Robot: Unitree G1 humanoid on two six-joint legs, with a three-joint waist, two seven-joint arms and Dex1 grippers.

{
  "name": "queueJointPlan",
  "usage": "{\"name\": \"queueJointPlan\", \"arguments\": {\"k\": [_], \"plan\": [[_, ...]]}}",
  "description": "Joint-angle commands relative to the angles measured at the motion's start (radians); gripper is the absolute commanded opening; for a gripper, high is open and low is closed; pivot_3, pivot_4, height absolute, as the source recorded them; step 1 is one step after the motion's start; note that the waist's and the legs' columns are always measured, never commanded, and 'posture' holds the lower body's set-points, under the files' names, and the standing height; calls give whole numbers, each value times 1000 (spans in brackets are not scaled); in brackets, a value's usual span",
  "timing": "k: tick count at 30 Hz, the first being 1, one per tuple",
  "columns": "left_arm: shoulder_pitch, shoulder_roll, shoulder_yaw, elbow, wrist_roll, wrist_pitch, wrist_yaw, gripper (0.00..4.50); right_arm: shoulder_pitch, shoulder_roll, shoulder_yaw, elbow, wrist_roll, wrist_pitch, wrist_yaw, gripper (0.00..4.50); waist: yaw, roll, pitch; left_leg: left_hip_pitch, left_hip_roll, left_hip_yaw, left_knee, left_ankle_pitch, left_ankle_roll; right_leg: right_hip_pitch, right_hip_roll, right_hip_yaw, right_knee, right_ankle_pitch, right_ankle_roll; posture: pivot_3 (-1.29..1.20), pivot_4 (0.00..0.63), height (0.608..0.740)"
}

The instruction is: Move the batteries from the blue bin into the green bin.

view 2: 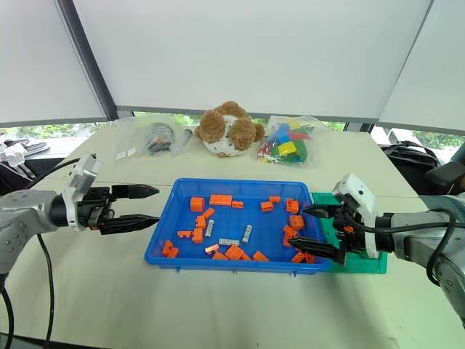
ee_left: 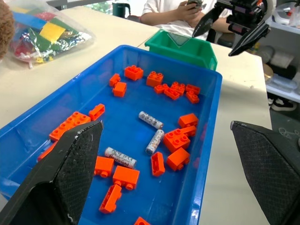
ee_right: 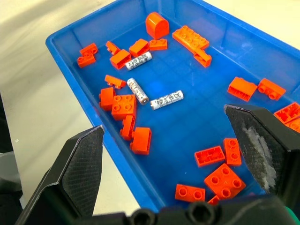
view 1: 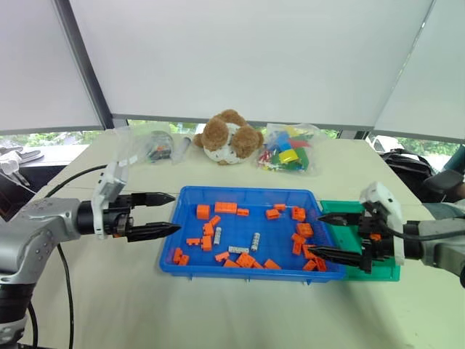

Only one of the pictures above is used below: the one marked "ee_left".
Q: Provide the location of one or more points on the gold round object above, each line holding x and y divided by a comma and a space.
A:
268, 75

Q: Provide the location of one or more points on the white AA battery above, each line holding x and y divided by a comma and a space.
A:
155, 141
150, 120
120, 158

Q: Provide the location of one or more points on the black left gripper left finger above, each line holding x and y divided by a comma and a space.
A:
58, 178

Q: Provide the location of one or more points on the orange studded toy brick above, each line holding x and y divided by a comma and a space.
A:
69, 125

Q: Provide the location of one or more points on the bag of coloured bricks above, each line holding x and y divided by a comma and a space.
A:
49, 35

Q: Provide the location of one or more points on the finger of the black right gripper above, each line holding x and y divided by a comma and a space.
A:
250, 38
205, 22

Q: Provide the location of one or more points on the brown furry object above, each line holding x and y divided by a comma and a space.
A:
5, 30

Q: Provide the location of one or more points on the dark smartphone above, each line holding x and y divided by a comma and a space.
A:
194, 3

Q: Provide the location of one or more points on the white shelf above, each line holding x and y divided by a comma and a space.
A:
283, 86

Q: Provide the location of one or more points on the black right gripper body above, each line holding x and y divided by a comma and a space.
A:
246, 14

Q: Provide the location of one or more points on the green plastic bin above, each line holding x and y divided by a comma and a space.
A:
187, 50

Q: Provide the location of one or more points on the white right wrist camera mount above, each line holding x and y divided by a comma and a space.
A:
271, 9

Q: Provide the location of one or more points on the orange 2x2 plastic building brick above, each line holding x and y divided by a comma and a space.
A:
176, 140

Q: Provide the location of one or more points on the dark green mug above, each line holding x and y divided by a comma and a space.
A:
119, 9

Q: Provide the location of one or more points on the black and white shoe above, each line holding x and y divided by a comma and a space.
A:
283, 104

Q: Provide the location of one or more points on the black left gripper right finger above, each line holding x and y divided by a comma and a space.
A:
272, 168

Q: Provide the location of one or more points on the person in white shirt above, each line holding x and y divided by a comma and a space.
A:
161, 14

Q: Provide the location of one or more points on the blue plastic tray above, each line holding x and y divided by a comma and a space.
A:
131, 140

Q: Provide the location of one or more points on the person's hand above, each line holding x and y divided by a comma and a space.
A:
186, 11

